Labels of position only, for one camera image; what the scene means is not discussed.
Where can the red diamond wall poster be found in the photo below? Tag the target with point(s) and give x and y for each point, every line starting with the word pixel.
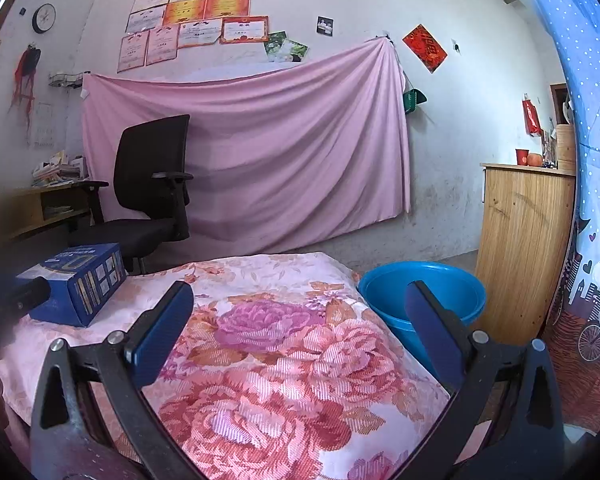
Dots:
pixel 425 47

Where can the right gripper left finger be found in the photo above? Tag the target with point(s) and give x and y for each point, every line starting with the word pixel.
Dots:
pixel 153 335

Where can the black office chair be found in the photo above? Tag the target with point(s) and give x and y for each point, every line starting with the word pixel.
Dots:
pixel 149 177

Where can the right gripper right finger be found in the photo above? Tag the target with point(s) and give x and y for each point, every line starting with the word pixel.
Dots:
pixel 446 340

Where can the red cup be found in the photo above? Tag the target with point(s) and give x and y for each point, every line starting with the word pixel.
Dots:
pixel 522 157

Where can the wooden low shelf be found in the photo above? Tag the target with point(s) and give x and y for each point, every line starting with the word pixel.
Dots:
pixel 30 211

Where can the floral pink tablecloth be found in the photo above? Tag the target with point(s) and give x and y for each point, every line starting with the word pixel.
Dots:
pixel 281 372

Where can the wooden cabinet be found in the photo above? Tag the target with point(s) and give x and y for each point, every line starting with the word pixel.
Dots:
pixel 526 226

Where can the round wall clock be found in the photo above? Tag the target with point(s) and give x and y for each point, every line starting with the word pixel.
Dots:
pixel 44 18

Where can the pink hanging sheet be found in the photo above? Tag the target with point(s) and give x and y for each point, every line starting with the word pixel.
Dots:
pixel 279 160

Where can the blue plastic bucket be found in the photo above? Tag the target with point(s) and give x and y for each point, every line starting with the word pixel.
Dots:
pixel 384 290

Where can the red hanging tassel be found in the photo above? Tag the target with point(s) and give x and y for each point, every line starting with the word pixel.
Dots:
pixel 24 79

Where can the red framed certificate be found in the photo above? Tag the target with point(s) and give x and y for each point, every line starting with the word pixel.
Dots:
pixel 244 29

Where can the blue product box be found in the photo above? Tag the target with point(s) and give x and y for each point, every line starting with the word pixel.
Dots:
pixel 82 279

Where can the red wall ornament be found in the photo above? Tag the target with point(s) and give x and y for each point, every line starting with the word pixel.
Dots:
pixel 531 117

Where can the green hanging dustpan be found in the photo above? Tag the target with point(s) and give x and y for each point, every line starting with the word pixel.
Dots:
pixel 412 99

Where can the stack of papers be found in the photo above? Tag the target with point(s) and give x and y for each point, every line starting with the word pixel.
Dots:
pixel 58 170

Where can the blue dotted curtain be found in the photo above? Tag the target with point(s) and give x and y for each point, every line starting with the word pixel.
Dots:
pixel 574 326

